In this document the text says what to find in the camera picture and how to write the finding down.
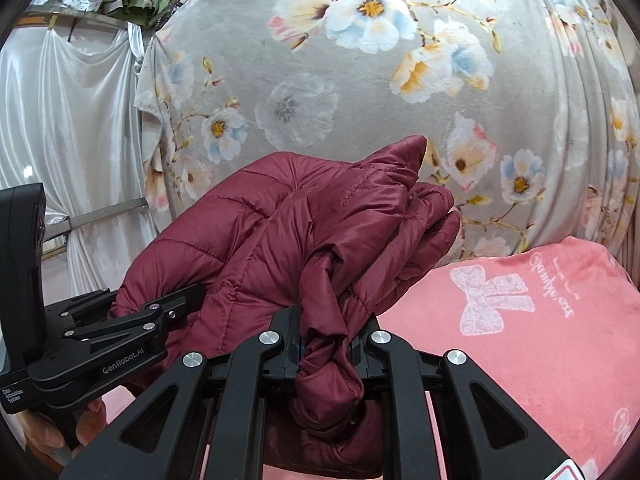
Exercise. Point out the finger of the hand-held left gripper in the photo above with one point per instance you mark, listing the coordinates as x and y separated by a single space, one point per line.
120 327
180 296

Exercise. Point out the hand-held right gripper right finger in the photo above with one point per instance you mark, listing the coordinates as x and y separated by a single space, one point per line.
369 355

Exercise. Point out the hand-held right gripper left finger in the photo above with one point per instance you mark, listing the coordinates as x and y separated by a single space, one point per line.
286 342

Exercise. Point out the maroon puffer jacket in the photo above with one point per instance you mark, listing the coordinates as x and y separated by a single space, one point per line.
300 240

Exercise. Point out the person's left hand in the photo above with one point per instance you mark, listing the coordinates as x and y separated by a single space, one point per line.
47 427

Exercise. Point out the grey metal bar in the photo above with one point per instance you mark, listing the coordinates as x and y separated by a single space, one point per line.
110 215

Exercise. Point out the pink plush blanket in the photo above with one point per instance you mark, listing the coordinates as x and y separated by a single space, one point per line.
500 360

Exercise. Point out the white satin curtain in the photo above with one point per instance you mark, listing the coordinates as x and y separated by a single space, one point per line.
75 125

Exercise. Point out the grey floral blanket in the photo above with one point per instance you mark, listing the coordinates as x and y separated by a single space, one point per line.
350 110

